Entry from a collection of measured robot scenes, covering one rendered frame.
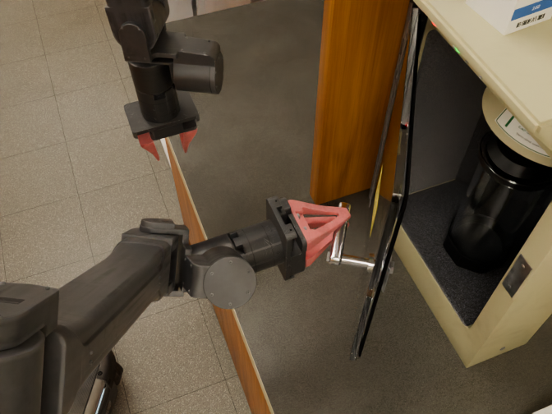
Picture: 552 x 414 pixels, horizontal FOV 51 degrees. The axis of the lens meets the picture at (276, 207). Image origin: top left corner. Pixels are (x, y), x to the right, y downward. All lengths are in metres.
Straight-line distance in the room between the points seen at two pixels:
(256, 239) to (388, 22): 0.35
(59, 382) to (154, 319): 1.67
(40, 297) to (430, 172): 0.76
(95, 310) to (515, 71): 0.36
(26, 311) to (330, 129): 0.68
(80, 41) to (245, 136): 2.01
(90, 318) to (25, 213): 2.02
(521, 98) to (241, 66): 0.95
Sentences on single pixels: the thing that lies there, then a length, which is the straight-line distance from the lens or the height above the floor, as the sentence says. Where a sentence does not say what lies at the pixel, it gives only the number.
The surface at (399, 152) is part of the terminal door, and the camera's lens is 0.57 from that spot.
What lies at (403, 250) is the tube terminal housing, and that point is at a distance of 1.01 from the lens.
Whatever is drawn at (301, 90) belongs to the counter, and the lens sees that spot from 1.29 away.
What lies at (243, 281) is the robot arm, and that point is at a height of 1.26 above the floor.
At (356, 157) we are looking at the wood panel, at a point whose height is 1.05.
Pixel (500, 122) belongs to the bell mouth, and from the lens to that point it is 0.71.
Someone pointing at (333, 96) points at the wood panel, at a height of 1.21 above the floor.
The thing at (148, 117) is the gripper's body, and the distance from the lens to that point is 0.88.
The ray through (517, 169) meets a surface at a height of 1.25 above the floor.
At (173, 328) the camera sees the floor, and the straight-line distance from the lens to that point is 2.01.
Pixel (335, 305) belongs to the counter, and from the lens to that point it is 0.97.
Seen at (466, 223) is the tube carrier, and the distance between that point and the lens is 0.89.
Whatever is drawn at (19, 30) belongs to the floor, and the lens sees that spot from 3.29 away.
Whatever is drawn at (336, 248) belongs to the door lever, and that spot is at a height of 1.21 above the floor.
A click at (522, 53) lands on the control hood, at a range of 0.51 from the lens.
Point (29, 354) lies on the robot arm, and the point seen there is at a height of 1.53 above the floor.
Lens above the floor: 1.80
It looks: 54 degrees down
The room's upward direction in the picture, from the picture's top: straight up
